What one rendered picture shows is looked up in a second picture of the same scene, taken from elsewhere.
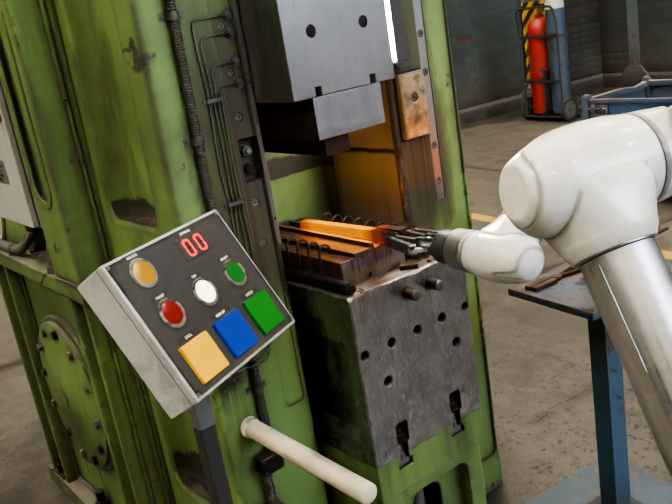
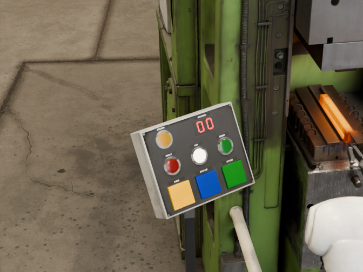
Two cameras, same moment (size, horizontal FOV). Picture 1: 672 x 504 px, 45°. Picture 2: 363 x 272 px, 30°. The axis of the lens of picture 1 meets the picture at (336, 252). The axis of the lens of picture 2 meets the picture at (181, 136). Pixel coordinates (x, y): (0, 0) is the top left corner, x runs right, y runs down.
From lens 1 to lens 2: 0.93 m
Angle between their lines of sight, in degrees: 31
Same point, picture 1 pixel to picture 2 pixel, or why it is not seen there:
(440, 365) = not seen: outside the picture
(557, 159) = (327, 223)
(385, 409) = not seen: hidden behind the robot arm
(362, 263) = (332, 149)
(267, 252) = (276, 119)
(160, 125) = (222, 33)
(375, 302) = (328, 178)
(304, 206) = (341, 74)
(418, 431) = not seen: hidden behind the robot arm
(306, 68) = (324, 25)
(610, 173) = (352, 243)
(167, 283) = (176, 147)
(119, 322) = (143, 162)
